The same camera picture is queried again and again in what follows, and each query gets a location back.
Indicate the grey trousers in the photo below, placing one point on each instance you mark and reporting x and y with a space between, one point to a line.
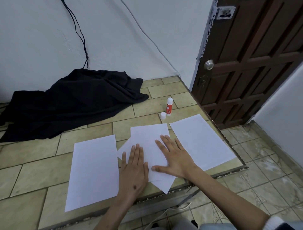
175 225

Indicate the person's right hand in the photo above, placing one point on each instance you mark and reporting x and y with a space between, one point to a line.
177 163

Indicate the person's right little finger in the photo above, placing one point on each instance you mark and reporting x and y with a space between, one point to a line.
180 145

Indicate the person's right forearm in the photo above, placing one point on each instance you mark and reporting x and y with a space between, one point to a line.
224 194

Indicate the person's left middle finger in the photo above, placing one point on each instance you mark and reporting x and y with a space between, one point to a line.
137 154

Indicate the white and dark sleeve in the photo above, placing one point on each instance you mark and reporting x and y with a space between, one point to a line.
284 224

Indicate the white door latch plate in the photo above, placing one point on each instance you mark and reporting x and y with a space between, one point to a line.
226 12

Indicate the red and white glue stick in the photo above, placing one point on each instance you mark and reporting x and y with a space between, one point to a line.
169 107

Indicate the person's left hand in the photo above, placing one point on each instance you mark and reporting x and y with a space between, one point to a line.
133 176

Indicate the person's left forearm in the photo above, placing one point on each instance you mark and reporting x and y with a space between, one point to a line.
111 210

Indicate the silver door knob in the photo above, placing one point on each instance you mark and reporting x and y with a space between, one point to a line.
209 64

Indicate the white glue stick cap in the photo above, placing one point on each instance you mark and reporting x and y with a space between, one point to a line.
163 115

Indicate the person's left little finger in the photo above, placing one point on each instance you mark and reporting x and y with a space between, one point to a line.
123 160

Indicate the white paper sheet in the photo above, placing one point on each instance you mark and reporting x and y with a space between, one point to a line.
201 139
165 184
93 170
149 142

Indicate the dark brown wooden door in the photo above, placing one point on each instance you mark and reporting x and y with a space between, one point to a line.
248 59

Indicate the black cloth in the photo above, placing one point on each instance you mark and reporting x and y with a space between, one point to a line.
71 104

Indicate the person's right middle finger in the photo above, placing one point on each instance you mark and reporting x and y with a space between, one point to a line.
167 144

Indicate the person's left thumb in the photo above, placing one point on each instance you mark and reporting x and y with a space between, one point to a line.
146 169

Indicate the person's right thumb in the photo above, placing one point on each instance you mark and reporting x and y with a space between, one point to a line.
159 168

